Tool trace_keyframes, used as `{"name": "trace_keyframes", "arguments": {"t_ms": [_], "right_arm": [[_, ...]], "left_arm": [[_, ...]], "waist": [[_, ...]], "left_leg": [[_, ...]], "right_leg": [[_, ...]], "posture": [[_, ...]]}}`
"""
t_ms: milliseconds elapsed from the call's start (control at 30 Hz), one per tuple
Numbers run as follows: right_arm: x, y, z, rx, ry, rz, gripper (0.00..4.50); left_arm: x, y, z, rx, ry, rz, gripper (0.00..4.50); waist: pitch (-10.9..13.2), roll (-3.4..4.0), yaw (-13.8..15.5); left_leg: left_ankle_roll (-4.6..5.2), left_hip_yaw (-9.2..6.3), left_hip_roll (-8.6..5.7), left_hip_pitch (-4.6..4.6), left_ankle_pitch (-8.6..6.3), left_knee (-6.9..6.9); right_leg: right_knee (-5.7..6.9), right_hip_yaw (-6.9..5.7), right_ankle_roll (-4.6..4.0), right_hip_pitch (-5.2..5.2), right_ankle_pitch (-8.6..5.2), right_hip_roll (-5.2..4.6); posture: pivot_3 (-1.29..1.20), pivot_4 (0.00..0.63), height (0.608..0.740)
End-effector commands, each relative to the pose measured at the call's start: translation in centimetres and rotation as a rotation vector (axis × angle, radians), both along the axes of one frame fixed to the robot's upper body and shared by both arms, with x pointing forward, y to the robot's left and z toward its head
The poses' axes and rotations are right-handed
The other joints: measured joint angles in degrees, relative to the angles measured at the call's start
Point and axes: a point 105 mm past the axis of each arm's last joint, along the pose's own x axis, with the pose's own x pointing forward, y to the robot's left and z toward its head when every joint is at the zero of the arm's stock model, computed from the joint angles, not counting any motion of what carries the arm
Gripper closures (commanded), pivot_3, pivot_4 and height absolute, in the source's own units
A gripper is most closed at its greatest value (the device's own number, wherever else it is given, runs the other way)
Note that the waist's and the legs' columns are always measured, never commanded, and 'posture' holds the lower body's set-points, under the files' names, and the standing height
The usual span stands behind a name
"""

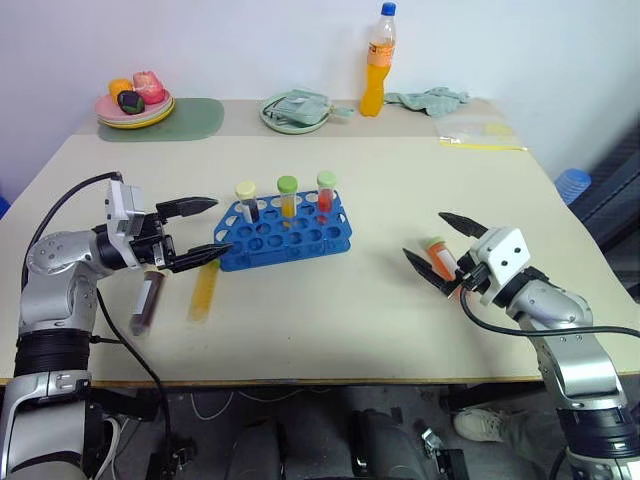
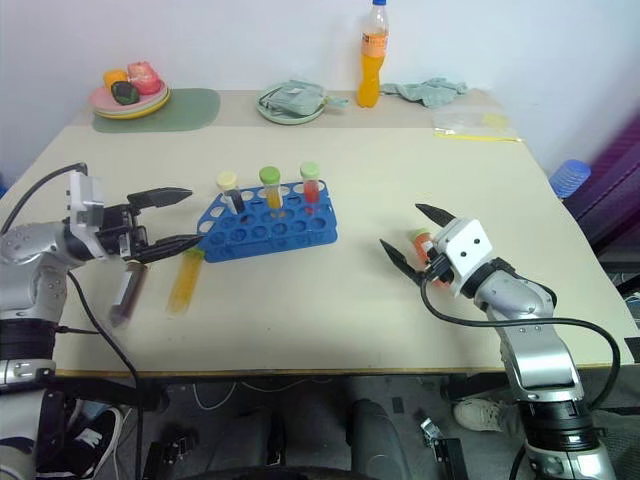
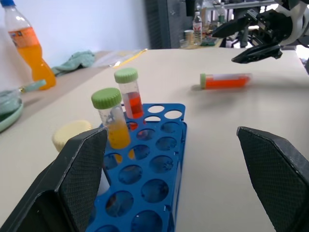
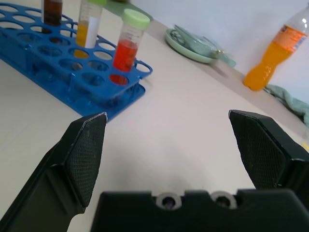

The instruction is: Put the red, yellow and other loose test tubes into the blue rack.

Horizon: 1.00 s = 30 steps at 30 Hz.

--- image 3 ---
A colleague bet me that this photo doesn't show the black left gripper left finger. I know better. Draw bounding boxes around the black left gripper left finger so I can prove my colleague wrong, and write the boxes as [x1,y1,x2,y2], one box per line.
[0,127,109,232]

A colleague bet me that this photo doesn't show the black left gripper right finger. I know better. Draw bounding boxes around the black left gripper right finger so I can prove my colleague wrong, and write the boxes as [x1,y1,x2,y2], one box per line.
[237,126,309,232]

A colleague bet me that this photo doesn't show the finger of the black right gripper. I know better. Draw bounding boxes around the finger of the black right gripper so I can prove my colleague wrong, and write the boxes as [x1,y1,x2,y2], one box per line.
[211,17,250,38]
[231,43,282,64]

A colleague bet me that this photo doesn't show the orange tube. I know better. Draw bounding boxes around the orange tube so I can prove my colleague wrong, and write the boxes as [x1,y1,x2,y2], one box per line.
[199,72,253,90]

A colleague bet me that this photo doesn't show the yellow liquid tube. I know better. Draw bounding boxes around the yellow liquid tube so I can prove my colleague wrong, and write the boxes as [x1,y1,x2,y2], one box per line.
[91,87,136,161]

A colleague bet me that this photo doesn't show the blue plastic test tube rack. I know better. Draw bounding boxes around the blue plastic test tube rack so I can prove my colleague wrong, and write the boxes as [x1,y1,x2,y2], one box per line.
[85,103,188,232]

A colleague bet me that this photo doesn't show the red liquid tube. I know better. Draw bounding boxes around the red liquid tube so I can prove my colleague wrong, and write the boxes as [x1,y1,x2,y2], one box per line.
[114,67,146,131]

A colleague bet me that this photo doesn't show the clear water bottle red label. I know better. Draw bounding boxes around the clear water bottle red label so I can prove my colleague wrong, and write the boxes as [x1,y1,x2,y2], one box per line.
[192,11,203,46]

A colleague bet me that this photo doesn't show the clear glass jar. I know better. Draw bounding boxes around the clear glass jar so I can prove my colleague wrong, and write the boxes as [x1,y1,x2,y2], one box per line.
[184,29,195,48]

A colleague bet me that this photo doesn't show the cream yellow round lid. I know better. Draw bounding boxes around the cream yellow round lid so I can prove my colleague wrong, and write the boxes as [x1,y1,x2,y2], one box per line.
[52,120,93,153]

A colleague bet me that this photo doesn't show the dark grey cabinet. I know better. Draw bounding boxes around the dark grey cabinet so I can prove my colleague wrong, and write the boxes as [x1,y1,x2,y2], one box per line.
[144,0,187,50]

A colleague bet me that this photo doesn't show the light green plate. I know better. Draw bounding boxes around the light green plate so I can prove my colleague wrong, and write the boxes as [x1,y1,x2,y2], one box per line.
[0,90,24,133]

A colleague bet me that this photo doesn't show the clear plastic bag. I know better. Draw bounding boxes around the clear plastic bag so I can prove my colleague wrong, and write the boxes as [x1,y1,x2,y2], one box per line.
[93,48,148,69]

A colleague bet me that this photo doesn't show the green crumpled cloth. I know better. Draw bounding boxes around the green crumpled cloth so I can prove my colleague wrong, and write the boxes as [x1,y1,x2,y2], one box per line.
[51,50,96,77]

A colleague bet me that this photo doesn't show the orange soda plastic bottle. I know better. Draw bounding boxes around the orange soda plastic bottle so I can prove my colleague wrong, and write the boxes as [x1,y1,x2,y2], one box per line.
[3,0,57,91]

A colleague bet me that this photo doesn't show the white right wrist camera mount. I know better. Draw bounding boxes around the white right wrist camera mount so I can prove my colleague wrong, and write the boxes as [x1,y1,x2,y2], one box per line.
[274,0,309,46]

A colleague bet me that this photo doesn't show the green handled tool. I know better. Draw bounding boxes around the green handled tool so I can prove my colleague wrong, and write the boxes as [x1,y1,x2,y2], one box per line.
[18,79,47,94]

